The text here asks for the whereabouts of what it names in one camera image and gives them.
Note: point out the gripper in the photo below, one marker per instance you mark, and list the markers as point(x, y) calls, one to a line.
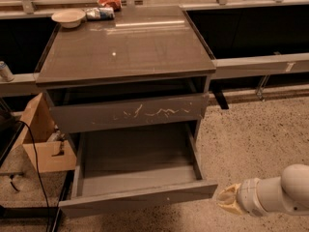
point(247, 195)

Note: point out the grey drawer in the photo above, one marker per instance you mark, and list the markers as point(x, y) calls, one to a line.
point(136, 168)
point(132, 113)

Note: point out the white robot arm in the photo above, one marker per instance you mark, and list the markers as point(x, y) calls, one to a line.
point(287, 194)

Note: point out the grey drawer cabinet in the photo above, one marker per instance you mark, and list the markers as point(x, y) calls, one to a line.
point(143, 53)

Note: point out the grey top drawer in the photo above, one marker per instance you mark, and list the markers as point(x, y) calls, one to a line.
point(132, 113)

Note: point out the cardboard box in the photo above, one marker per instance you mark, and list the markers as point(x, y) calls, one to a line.
point(45, 155)

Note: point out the red snack bag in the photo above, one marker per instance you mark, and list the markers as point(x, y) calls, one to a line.
point(116, 5)

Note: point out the white bowl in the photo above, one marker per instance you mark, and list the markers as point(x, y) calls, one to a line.
point(70, 18)

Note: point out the white can on ledge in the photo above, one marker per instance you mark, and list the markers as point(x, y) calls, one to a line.
point(5, 72)

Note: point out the black stand frame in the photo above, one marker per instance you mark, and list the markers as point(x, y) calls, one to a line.
point(53, 214)

